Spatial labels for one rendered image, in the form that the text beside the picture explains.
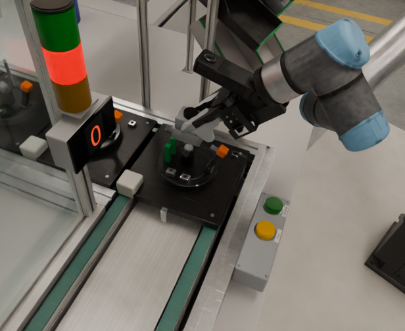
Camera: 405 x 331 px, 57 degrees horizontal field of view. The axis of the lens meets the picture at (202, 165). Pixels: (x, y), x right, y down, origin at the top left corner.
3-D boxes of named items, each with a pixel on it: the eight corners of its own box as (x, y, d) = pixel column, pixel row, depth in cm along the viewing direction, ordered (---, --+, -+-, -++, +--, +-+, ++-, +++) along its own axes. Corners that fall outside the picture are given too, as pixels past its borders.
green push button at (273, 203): (283, 205, 85) (285, 199, 83) (279, 218, 82) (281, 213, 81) (265, 199, 86) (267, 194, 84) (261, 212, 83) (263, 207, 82)
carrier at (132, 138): (158, 126, 99) (157, 88, 90) (111, 191, 84) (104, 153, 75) (79, 100, 104) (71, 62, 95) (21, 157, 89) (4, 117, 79)
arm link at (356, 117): (369, 123, 67) (340, 71, 65) (405, 131, 56) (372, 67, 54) (331, 147, 67) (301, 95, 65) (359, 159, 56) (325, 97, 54)
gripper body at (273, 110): (231, 142, 71) (284, 119, 63) (203, 109, 68) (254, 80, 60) (243, 118, 76) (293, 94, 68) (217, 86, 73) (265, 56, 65)
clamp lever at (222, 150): (214, 166, 85) (229, 148, 79) (211, 172, 84) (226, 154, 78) (200, 157, 85) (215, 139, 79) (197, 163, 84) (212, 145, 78)
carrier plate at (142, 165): (248, 156, 95) (250, 150, 93) (217, 230, 79) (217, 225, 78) (162, 128, 99) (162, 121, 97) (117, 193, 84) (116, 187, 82)
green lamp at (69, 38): (88, 38, 50) (82, 2, 46) (66, 56, 47) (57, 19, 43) (56, 29, 51) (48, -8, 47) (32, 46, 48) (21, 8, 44)
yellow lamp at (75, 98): (98, 98, 57) (93, 70, 54) (79, 117, 54) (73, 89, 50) (70, 88, 58) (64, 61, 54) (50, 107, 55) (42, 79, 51)
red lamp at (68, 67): (93, 69, 53) (88, 39, 50) (73, 88, 50) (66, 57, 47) (64, 60, 54) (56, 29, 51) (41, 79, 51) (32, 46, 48)
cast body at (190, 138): (206, 134, 81) (210, 110, 75) (198, 148, 78) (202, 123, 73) (171, 122, 82) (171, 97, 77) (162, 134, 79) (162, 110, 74)
